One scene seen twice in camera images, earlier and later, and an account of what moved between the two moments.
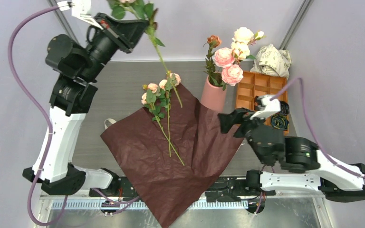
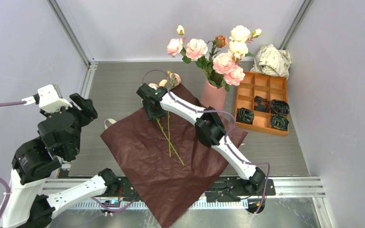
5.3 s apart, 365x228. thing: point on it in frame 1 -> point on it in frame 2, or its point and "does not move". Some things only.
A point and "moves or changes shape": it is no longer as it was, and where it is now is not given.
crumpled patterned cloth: x=271 y=61 does not move
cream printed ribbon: x=113 y=121 does not move
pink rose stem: x=139 y=10 -> x=191 y=50
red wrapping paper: x=167 y=163 does not move
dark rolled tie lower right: x=280 y=121 does not move
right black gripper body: x=251 y=122 -> x=151 y=113
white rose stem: x=243 y=37 moves or changes shape
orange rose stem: x=213 y=41 moves or changes shape
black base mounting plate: x=223 y=188 does not move
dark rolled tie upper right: x=284 y=108 does not move
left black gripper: x=125 y=34 -> x=89 y=111
